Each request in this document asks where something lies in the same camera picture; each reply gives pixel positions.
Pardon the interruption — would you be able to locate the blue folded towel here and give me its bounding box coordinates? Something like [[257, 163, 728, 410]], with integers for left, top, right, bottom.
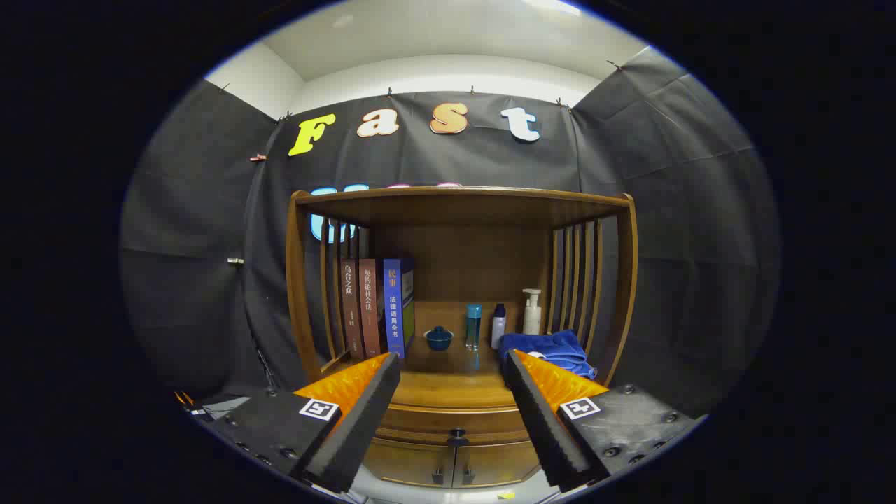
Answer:
[[498, 330, 598, 380]]

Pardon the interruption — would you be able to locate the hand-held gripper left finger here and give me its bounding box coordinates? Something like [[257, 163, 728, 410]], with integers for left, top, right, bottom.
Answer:
[[210, 352, 402, 494]]

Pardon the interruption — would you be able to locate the wooden cabinet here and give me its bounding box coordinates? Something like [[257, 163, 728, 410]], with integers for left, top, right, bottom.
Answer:
[[285, 185, 639, 489]]

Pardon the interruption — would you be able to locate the wooden countertop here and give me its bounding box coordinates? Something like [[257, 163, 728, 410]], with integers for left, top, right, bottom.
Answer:
[[322, 343, 603, 410]]

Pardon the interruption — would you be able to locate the wooden cabinet door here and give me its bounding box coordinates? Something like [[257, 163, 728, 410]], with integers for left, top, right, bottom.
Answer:
[[364, 440, 456, 489], [454, 441, 541, 489]]

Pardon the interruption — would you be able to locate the white pump bottle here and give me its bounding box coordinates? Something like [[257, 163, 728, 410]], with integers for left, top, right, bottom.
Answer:
[[522, 288, 543, 335]]

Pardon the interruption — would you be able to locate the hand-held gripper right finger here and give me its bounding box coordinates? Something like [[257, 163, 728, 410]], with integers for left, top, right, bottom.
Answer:
[[501, 349, 704, 493]]

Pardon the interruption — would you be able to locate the dark brown book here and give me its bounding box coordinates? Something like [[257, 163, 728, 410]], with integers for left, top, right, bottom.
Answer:
[[340, 258, 365, 360]]

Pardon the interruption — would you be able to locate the thick blue book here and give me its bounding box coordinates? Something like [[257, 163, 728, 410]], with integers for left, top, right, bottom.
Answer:
[[382, 257, 416, 359]]

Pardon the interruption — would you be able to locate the reddish brown book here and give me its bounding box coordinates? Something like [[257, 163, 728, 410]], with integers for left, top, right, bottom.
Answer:
[[358, 258, 384, 358]]

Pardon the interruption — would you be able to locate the wooden drawer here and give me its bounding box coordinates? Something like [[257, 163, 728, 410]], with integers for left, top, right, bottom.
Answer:
[[374, 402, 536, 449]]

